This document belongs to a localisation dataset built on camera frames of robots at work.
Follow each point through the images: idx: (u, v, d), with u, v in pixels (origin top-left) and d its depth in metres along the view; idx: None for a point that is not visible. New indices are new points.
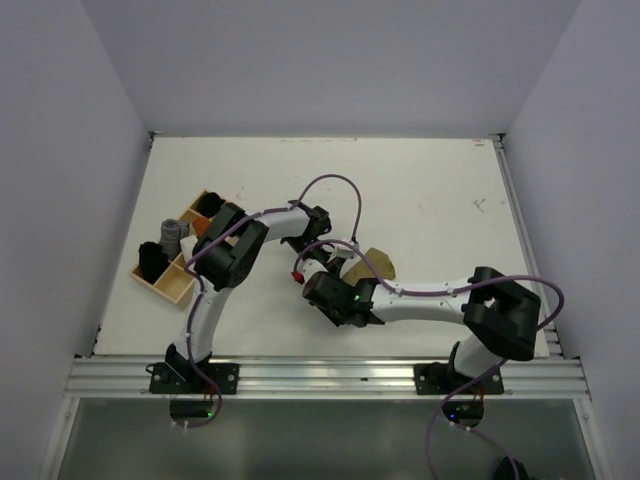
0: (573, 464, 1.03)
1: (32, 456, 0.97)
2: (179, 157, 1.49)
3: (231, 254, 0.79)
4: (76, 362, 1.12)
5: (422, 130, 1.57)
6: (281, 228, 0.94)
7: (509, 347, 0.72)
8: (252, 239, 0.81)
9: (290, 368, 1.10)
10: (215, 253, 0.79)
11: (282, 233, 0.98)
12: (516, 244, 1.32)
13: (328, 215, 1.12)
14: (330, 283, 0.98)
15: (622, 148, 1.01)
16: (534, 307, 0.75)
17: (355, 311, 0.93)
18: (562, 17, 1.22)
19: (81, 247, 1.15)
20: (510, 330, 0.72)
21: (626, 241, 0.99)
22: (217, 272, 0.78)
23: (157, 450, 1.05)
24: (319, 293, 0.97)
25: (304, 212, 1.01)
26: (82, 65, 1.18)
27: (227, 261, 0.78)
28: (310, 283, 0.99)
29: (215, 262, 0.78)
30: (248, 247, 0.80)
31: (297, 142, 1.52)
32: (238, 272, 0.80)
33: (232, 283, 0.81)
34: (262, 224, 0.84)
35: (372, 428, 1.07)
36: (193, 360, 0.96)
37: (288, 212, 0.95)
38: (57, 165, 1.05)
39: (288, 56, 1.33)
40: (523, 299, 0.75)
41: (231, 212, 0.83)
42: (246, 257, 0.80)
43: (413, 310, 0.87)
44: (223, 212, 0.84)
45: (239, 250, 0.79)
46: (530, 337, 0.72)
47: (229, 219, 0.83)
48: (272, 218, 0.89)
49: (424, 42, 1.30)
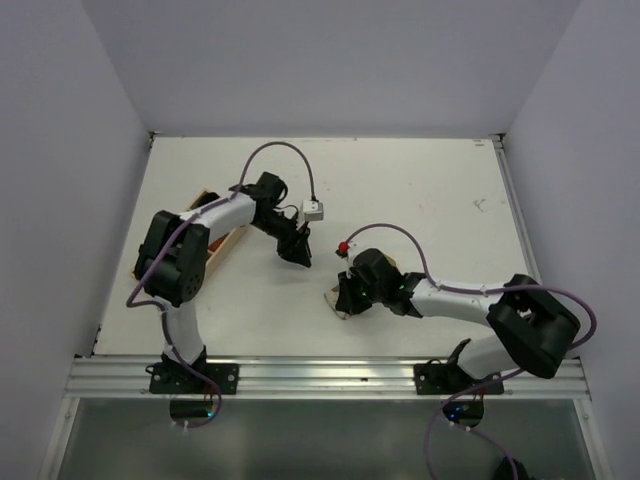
0: (572, 465, 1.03)
1: (32, 455, 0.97)
2: (179, 157, 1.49)
3: (176, 267, 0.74)
4: (77, 362, 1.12)
5: (422, 130, 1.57)
6: (227, 222, 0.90)
7: (528, 355, 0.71)
8: (193, 245, 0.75)
9: (290, 368, 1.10)
10: (159, 269, 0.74)
11: (229, 227, 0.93)
12: (516, 244, 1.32)
13: (274, 182, 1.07)
14: (385, 268, 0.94)
15: (622, 147, 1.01)
16: (568, 328, 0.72)
17: (397, 300, 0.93)
18: (562, 15, 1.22)
19: (81, 247, 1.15)
20: (531, 338, 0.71)
21: (626, 241, 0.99)
22: (168, 289, 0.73)
23: (157, 450, 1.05)
24: (370, 272, 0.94)
25: (247, 197, 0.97)
26: (82, 64, 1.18)
27: (174, 275, 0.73)
28: (365, 258, 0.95)
29: (162, 280, 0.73)
30: (192, 254, 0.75)
31: (297, 142, 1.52)
32: (187, 283, 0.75)
33: (186, 296, 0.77)
34: (203, 226, 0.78)
35: (371, 428, 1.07)
36: (186, 361, 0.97)
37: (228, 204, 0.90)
38: (56, 165, 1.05)
39: (287, 56, 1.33)
40: (557, 317, 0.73)
41: (165, 221, 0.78)
42: (193, 264, 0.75)
43: (450, 307, 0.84)
44: (155, 224, 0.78)
45: (184, 260, 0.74)
46: (556, 354, 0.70)
47: (164, 230, 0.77)
48: (212, 215, 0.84)
49: (423, 41, 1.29)
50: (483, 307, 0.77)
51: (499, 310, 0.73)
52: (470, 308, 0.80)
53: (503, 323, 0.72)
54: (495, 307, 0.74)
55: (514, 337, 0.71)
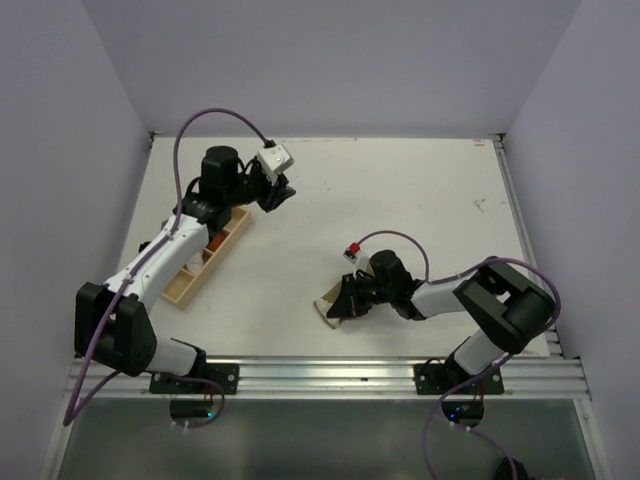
0: (572, 465, 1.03)
1: (32, 455, 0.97)
2: (179, 157, 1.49)
3: (116, 349, 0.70)
4: (77, 361, 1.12)
5: (422, 130, 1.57)
6: (174, 262, 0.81)
7: (496, 328, 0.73)
8: (125, 326, 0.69)
9: (290, 368, 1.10)
10: (101, 349, 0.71)
11: (180, 263, 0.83)
12: (516, 243, 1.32)
13: (218, 177, 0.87)
14: (400, 271, 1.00)
15: (622, 147, 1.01)
16: (537, 304, 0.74)
17: (404, 305, 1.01)
18: (562, 15, 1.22)
19: (81, 247, 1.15)
20: (499, 311, 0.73)
21: (626, 241, 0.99)
22: (117, 366, 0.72)
23: (157, 450, 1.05)
24: (387, 272, 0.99)
25: (194, 226, 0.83)
26: (82, 64, 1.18)
27: (117, 356, 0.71)
28: (384, 258, 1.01)
29: (108, 358, 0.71)
30: (128, 336, 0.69)
31: (296, 142, 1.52)
32: (135, 356, 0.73)
33: (139, 364, 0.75)
34: (134, 299, 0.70)
35: (372, 428, 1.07)
36: (180, 374, 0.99)
37: (167, 248, 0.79)
38: (56, 165, 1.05)
39: (287, 56, 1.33)
40: (525, 293, 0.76)
41: (92, 297, 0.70)
42: (133, 342, 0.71)
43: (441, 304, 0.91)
44: (81, 301, 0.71)
45: (121, 344, 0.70)
46: (521, 325, 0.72)
47: (93, 307, 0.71)
48: (148, 272, 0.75)
49: (424, 41, 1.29)
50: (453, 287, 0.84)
51: (468, 283, 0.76)
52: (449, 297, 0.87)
53: (471, 295, 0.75)
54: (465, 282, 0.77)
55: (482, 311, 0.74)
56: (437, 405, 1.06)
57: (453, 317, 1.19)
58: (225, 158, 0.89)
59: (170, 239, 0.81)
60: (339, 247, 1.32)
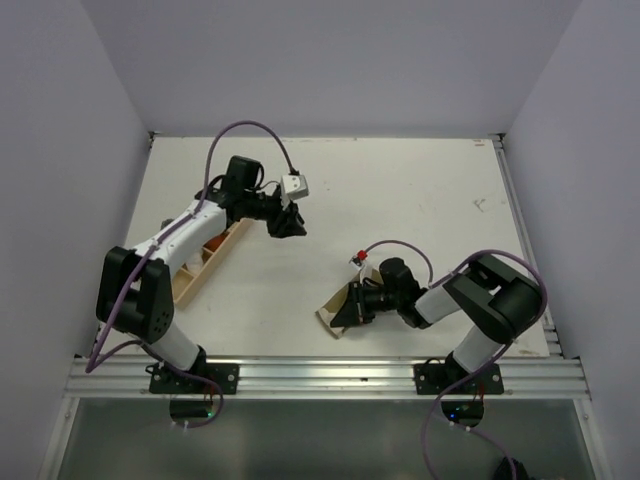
0: (572, 465, 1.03)
1: (32, 455, 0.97)
2: (179, 157, 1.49)
3: (139, 311, 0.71)
4: (76, 361, 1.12)
5: (422, 130, 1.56)
6: (195, 239, 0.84)
7: (485, 318, 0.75)
8: (150, 286, 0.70)
9: (290, 368, 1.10)
10: (122, 312, 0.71)
11: (199, 242, 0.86)
12: (516, 243, 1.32)
13: (240, 174, 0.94)
14: (408, 280, 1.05)
15: (621, 148, 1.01)
16: (525, 292, 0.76)
17: (411, 314, 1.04)
18: (562, 15, 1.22)
19: (81, 247, 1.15)
20: (486, 301, 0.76)
21: (626, 241, 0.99)
22: (136, 332, 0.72)
23: (157, 450, 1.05)
24: (397, 280, 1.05)
25: (215, 207, 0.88)
26: (82, 64, 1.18)
27: (138, 319, 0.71)
28: (393, 267, 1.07)
29: (127, 323, 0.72)
30: (152, 298, 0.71)
31: (296, 142, 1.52)
32: (154, 323, 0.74)
33: (155, 333, 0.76)
34: (160, 262, 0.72)
35: (372, 428, 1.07)
36: (182, 367, 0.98)
37: (191, 224, 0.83)
38: (56, 165, 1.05)
39: (287, 56, 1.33)
40: (512, 282, 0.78)
41: (120, 259, 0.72)
42: (155, 306, 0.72)
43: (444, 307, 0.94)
44: (109, 263, 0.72)
45: (144, 304, 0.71)
46: (509, 314, 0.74)
47: (120, 269, 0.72)
48: (173, 242, 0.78)
49: (423, 41, 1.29)
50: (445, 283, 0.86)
51: (457, 278, 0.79)
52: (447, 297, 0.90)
53: (459, 288, 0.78)
54: (455, 278, 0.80)
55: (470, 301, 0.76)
56: (435, 403, 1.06)
57: (453, 317, 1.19)
58: (254, 162, 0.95)
59: (193, 217, 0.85)
60: (339, 247, 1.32)
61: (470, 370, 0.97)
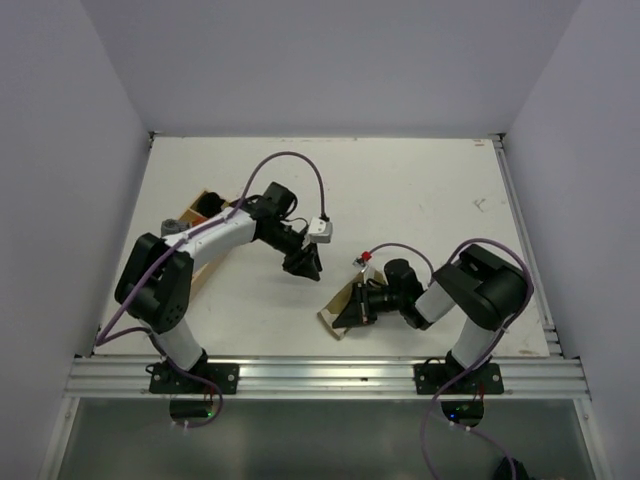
0: (572, 465, 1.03)
1: (33, 455, 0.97)
2: (179, 157, 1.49)
3: (156, 297, 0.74)
4: (76, 362, 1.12)
5: (422, 130, 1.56)
6: (221, 242, 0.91)
7: (472, 303, 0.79)
8: (173, 274, 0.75)
9: (290, 368, 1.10)
10: (140, 297, 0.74)
11: (224, 246, 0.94)
12: (516, 243, 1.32)
13: (279, 197, 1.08)
14: (412, 282, 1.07)
15: (621, 147, 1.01)
16: (511, 279, 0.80)
17: (412, 316, 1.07)
18: (562, 15, 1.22)
19: (81, 247, 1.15)
20: (472, 286, 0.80)
21: (626, 241, 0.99)
22: (148, 318, 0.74)
23: (157, 450, 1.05)
24: (402, 282, 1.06)
25: (246, 217, 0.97)
26: (82, 64, 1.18)
27: (153, 305, 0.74)
28: (397, 268, 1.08)
29: (142, 307, 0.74)
30: (171, 286, 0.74)
31: (296, 142, 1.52)
32: (168, 312, 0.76)
33: (166, 324, 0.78)
34: (186, 254, 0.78)
35: (372, 428, 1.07)
36: (182, 368, 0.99)
37: (220, 226, 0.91)
38: (56, 165, 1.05)
39: (287, 55, 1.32)
40: (500, 271, 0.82)
41: (149, 246, 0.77)
42: (173, 295, 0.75)
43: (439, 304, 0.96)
44: (138, 248, 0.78)
45: (163, 291, 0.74)
46: (492, 296, 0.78)
47: (147, 255, 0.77)
48: (203, 239, 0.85)
49: (424, 41, 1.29)
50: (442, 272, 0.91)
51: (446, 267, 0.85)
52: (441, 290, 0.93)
53: (447, 275, 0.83)
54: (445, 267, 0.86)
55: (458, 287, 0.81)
56: (433, 402, 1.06)
57: (453, 317, 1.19)
58: (292, 194, 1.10)
59: (224, 221, 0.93)
60: (339, 247, 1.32)
61: (466, 366, 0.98)
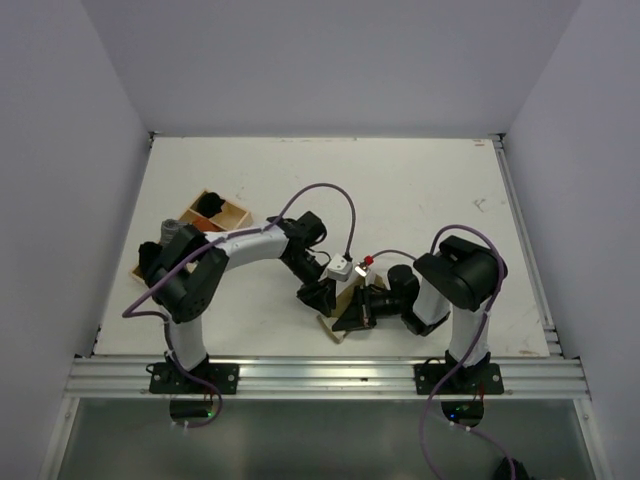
0: (573, 465, 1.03)
1: (33, 455, 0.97)
2: (179, 157, 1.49)
3: (184, 286, 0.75)
4: (76, 362, 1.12)
5: (422, 130, 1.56)
6: (253, 250, 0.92)
7: (450, 287, 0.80)
8: (209, 267, 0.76)
9: (290, 368, 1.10)
10: (170, 283, 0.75)
11: (255, 255, 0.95)
12: (516, 243, 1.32)
13: (316, 225, 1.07)
14: (415, 289, 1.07)
15: (621, 148, 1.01)
16: (484, 260, 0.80)
17: (412, 322, 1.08)
18: (562, 15, 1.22)
19: (81, 247, 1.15)
20: (446, 270, 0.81)
21: (626, 241, 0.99)
22: (171, 305, 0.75)
23: (157, 450, 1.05)
24: (404, 288, 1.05)
25: (281, 232, 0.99)
26: (82, 65, 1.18)
27: (180, 293, 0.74)
28: (401, 275, 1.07)
29: (169, 294, 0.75)
30: (203, 278, 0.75)
31: (296, 142, 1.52)
32: (192, 304, 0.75)
33: (188, 316, 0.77)
34: (222, 252, 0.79)
35: (372, 428, 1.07)
36: (183, 367, 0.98)
37: (256, 235, 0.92)
38: (56, 165, 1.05)
39: (287, 56, 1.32)
40: (473, 254, 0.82)
41: (189, 236, 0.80)
42: (202, 288, 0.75)
43: (429, 304, 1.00)
44: (180, 237, 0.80)
45: (193, 282, 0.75)
46: (465, 275, 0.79)
47: (186, 246, 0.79)
48: (238, 242, 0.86)
49: (424, 41, 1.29)
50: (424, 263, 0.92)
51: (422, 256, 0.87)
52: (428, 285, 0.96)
53: (425, 263, 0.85)
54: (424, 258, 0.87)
55: (435, 273, 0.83)
56: (431, 401, 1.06)
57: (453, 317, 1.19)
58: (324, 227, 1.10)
59: (260, 232, 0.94)
60: (339, 247, 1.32)
61: (457, 360, 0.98)
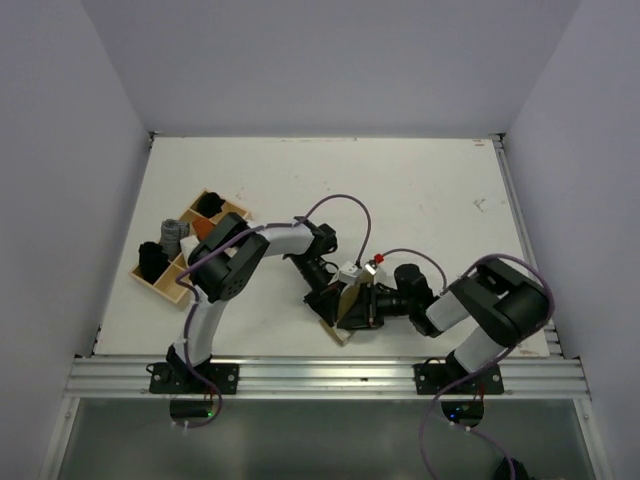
0: (573, 466, 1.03)
1: (32, 456, 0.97)
2: (179, 157, 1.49)
3: (226, 266, 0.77)
4: (77, 362, 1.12)
5: (422, 130, 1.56)
6: (282, 243, 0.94)
7: (491, 320, 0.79)
8: (251, 251, 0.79)
9: (290, 368, 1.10)
10: (210, 263, 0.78)
11: (282, 249, 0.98)
12: (515, 243, 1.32)
13: (333, 236, 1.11)
14: (422, 288, 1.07)
15: (621, 149, 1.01)
16: (534, 298, 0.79)
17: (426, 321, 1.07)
18: (562, 16, 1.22)
19: (81, 246, 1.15)
20: (493, 303, 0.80)
21: (626, 240, 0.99)
22: (211, 284, 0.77)
23: (157, 449, 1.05)
24: (411, 287, 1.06)
25: (308, 230, 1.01)
26: (82, 65, 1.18)
27: (221, 271, 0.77)
28: (408, 274, 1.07)
29: (209, 273, 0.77)
30: (245, 259, 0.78)
31: (296, 142, 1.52)
32: (231, 284, 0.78)
33: (225, 296, 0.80)
34: (263, 238, 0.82)
35: (372, 429, 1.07)
36: (189, 362, 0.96)
37: (291, 228, 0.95)
38: (56, 165, 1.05)
39: (286, 56, 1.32)
40: (521, 289, 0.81)
41: (233, 223, 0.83)
42: (242, 269, 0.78)
43: (451, 314, 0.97)
44: (224, 222, 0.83)
45: (235, 262, 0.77)
46: (512, 317, 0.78)
47: (230, 232, 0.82)
48: (274, 233, 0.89)
49: (423, 41, 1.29)
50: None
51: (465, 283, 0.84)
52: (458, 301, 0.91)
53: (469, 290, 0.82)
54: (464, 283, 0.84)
55: (477, 304, 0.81)
56: (433, 402, 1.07)
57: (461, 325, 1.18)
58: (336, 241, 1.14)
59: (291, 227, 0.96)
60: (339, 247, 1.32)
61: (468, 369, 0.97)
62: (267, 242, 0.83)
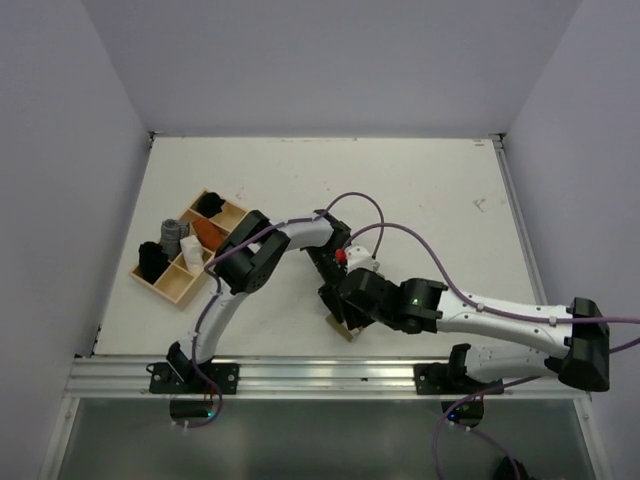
0: (573, 466, 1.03)
1: (32, 456, 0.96)
2: (179, 157, 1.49)
3: (251, 261, 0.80)
4: (77, 362, 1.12)
5: (422, 131, 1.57)
6: (304, 238, 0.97)
7: (591, 382, 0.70)
8: (274, 248, 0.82)
9: (291, 368, 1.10)
10: (236, 258, 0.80)
11: (305, 243, 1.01)
12: (515, 243, 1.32)
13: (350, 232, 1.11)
14: (377, 281, 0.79)
15: (622, 148, 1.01)
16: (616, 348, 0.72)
17: (409, 315, 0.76)
18: (563, 15, 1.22)
19: (80, 246, 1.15)
20: (604, 369, 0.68)
21: (628, 239, 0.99)
22: (237, 278, 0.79)
23: (157, 449, 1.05)
24: (365, 294, 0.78)
25: (328, 223, 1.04)
26: (81, 63, 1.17)
27: (246, 266, 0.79)
28: (352, 282, 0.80)
29: (235, 267, 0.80)
30: (269, 255, 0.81)
31: (296, 143, 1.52)
32: (254, 279, 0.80)
33: (249, 290, 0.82)
34: (285, 234, 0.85)
35: (371, 429, 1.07)
36: (196, 358, 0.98)
37: (312, 223, 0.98)
38: (56, 165, 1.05)
39: (286, 55, 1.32)
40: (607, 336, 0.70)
41: (256, 219, 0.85)
42: (266, 265, 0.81)
43: (487, 330, 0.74)
44: (250, 218, 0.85)
45: (259, 257, 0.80)
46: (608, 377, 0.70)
47: (254, 227, 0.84)
48: (296, 229, 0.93)
49: (423, 40, 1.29)
50: (558, 340, 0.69)
51: (579, 350, 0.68)
52: (532, 340, 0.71)
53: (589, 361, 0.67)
54: (572, 346, 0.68)
55: (585, 370, 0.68)
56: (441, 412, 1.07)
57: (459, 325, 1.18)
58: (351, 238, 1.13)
59: (312, 221, 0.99)
60: None
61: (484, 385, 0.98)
62: (288, 239, 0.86)
